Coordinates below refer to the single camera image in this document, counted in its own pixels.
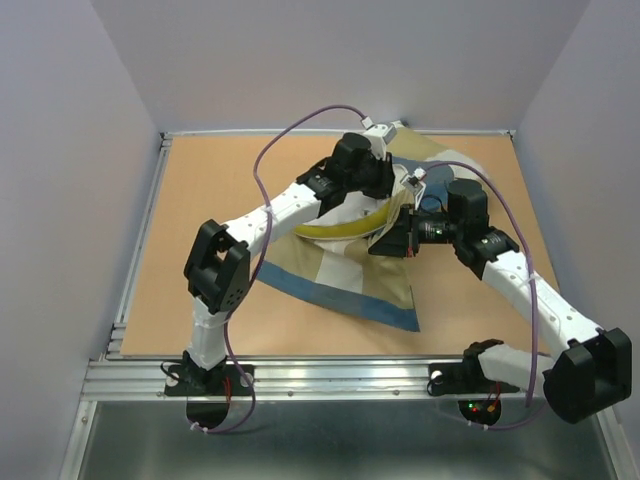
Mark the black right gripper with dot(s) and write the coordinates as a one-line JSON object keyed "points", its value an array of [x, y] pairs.
{"points": [[398, 241]]}

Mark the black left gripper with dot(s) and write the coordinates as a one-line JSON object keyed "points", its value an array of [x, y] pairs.
{"points": [[384, 184]]}

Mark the white pillow yellow edge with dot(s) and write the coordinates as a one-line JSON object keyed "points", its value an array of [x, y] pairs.
{"points": [[357, 217]]}

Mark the blue beige white plaid pillowcase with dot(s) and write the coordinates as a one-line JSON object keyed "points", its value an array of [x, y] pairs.
{"points": [[341, 275]]}

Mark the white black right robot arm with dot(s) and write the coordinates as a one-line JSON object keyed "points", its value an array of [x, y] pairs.
{"points": [[587, 369]]}

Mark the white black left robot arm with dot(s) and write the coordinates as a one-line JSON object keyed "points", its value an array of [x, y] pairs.
{"points": [[219, 270]]}

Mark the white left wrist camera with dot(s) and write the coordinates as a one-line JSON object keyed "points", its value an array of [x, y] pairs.
{"points": [[380, 136]]}

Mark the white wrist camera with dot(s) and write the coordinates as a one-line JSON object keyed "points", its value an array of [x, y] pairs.
{"points": [[380, 136], [413, 183]]}

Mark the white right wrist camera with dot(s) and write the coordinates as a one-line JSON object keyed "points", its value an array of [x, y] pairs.
{"points": [[413, 183]]}

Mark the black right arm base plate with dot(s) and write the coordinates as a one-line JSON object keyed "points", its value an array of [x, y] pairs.
{"points": [[454, 378]]}

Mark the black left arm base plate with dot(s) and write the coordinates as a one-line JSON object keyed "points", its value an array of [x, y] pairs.
{"points": [[222, 381]]}

